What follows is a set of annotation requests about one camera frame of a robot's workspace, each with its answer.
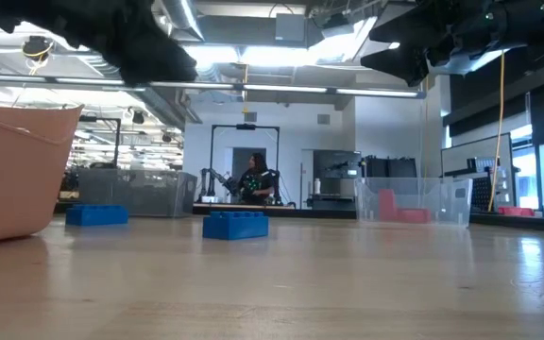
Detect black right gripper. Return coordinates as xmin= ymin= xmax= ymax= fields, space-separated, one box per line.
xmin=360 ymin=0 xmax=544 ymax=88

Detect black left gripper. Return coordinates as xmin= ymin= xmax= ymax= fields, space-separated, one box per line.
xmin=0 ymin=0 xmax=197 ymax=87

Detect red small block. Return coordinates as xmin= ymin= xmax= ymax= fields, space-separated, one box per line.
xmin=378 ymin=188 xmax=400 ymax=223

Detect blue long block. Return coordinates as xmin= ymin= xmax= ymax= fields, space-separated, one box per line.
xmin=65 ymin=204 xmax=129 ymax=228

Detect red long block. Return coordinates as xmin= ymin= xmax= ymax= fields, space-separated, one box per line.
xmin=396 ymin=208 xmax=433 ymax=225

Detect blue studded block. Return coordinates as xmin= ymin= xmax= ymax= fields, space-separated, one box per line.
xmin=202 ymin=211 xmax=270 ymax=242

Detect grey ceiling box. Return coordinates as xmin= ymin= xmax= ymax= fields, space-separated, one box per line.
xmin=274 ymin=12 xmax=307 ymax=43

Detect black equipment cases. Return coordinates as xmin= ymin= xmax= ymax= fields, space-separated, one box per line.
xmin=360 ymin=156 xmax=418 ymax=179

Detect grey partition panel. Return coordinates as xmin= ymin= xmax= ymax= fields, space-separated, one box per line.
xmin=440 ymin=133 xmax=515 ymax=183

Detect grey translucent plastic bin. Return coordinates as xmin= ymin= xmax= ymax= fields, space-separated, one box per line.
xmin=76 ymin=168 xmax=198 ymax=219

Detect person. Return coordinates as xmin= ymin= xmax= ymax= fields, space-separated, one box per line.
xmin=238 ymin=152 xmax=277 ymax=207

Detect clear plastic bin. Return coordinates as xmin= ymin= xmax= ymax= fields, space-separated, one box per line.
xmin=354 ymin=177 xmax=474 ymax=229

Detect distant wooden table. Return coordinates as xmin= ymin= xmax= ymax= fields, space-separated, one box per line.
xmin=191 ymin=201 xmax=298 ymax=212

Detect black pegboard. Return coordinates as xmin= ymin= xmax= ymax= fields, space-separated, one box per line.
xmin=469 ymin=175 xmax=499 ymax=213

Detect orange plastic bin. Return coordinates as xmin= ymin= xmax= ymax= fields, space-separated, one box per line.
xmin=0 ymin=104 xmax=85 ymax=246

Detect red tray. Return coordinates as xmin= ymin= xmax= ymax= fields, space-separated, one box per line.
xmin=497 ymin=205 xmax=536 ymax=218

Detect distant black rig frame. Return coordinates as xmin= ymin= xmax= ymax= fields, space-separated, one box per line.
xmin=78 ymin=116 xmax=122 ymax=170
xmin=209 ymin=123 xmax=281 ymax=205

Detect overhead frame beam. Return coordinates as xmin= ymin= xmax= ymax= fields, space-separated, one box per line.
xmin=0 ymin=72 xmax=428 ymax=100

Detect yellow hanging cable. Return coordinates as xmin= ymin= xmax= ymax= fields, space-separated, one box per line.
xmin=487 ymin=49 xmax=507 ymax=213

